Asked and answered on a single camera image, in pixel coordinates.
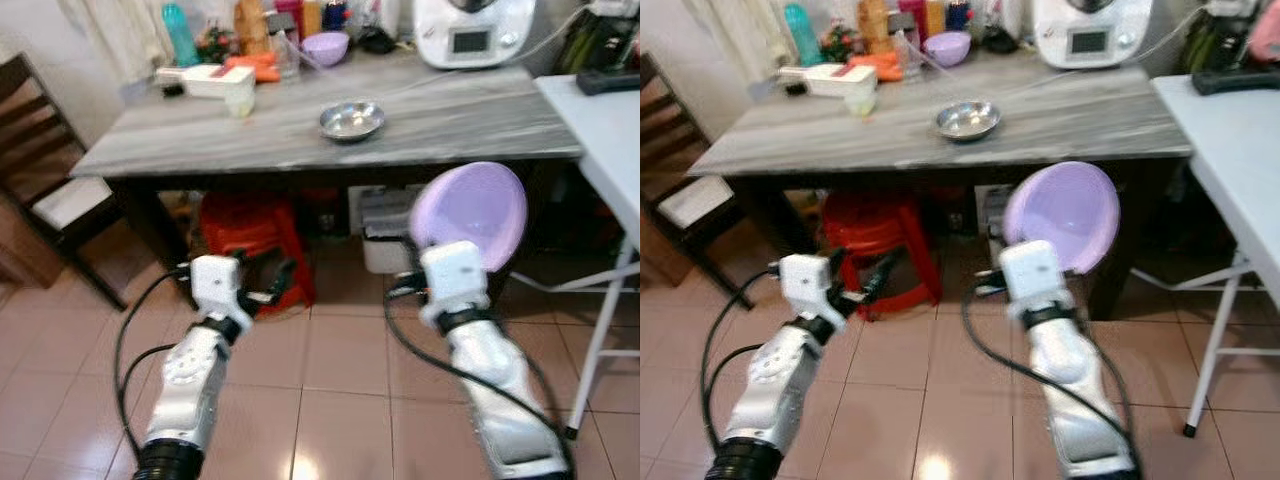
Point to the orange filled jar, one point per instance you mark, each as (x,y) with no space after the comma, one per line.
(874,28)
(251,28)

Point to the white bin under table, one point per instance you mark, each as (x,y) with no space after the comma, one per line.
(385,235)
(990,225)

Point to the orange bottle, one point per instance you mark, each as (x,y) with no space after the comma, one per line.
(312,16)
(934,16)

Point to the black device on white table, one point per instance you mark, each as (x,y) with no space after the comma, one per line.
(1235,82)
(608,82)

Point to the dark green bag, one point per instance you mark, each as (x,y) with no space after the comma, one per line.
(1215,45)
(590,45)

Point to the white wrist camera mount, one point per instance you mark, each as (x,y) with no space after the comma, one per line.
(808,288)
(215,285)
(455,280)
(1032,275)

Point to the clear glass pitcher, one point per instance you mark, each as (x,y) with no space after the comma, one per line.
(285,58)
(908,58)

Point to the dark wooden chair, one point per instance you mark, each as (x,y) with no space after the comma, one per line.
(70,200)
(690,200)

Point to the large purple plastic bowl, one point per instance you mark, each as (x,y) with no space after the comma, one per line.
(1065,210)
(475,210)

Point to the pale curtain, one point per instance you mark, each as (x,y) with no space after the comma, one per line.
(105,35)
(735,35)

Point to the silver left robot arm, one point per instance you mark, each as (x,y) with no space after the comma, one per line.
(775,400)
(190,390)

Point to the black round dish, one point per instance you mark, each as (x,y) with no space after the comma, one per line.
(376,40)
(999,40)

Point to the white flat slicer box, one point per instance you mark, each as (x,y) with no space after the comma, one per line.
(200,80)
(825,80)

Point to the dark blue container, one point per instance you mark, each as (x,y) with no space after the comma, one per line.
(335,14)
(958,14)

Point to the pink object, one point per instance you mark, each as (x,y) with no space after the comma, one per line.
(1266,38)

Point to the teal water bottle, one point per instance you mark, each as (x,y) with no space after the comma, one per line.
(802,38)
(181,38)

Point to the grey marble top table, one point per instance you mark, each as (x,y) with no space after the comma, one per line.
(440,120)
(1060,120)

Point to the small purple plastic bowl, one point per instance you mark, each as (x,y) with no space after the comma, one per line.
(948,48)
(325,48)

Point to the stainless steel bowl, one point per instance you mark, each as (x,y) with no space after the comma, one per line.
(968,120)
(352,121)

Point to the small flower decoration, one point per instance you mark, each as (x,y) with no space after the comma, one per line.
(838,44)
(214,45)

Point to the orange plastic item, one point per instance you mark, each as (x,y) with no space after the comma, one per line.
(880,68)
(255,68)

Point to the pale yellow cup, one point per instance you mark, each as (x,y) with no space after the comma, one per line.
(239,104)
(863,104)

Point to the white kitchen appliance with display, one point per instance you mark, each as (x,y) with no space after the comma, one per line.
(1092,35)
(475,35)

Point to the red bottle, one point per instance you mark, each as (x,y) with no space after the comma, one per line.
(912,16)
(289,16)

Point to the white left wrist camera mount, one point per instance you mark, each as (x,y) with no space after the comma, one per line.
(808,288)
(215,285)

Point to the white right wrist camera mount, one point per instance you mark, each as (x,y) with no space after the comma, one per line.
(455,280)
(1032,275)

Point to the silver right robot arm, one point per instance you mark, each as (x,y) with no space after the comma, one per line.
(1075,390)
(500,390)

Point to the red plastic stool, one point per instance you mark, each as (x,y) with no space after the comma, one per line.
(870,225)
(245,225)

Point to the white folding table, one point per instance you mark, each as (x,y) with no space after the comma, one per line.
(600,140)
(1230,150)

